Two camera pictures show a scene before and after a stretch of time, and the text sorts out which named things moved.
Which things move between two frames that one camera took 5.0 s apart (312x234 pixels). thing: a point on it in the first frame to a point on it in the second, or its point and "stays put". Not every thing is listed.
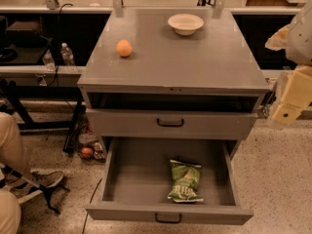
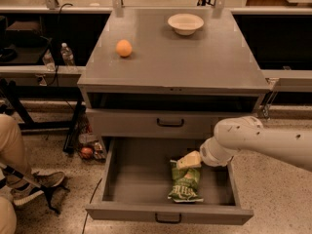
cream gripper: x=301 y=39 to x=207 y=154
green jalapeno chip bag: x=185 y=182 stays put
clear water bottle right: x=67 y=56 stays put
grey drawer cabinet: x=209 y=85 stays put
